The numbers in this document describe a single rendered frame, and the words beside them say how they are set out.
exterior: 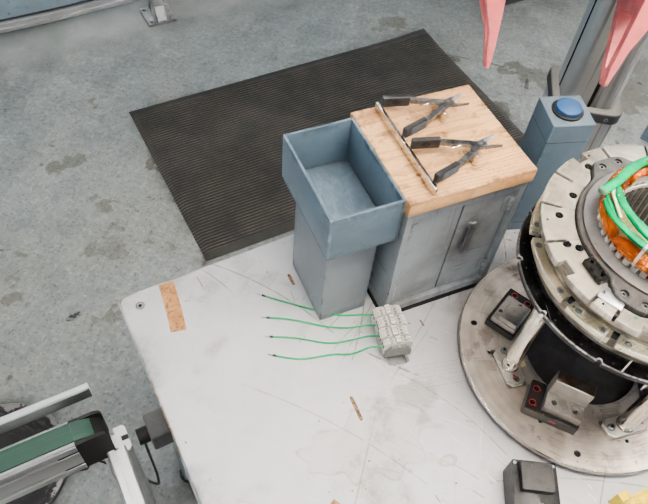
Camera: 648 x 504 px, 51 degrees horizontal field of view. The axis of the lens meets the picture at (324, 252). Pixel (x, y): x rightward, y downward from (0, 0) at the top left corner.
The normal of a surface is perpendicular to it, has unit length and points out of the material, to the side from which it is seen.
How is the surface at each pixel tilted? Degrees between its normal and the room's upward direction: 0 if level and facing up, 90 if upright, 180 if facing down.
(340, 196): 0
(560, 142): 90
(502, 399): 0
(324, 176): 0
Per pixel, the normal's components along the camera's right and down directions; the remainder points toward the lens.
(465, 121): 0.07, -0.60
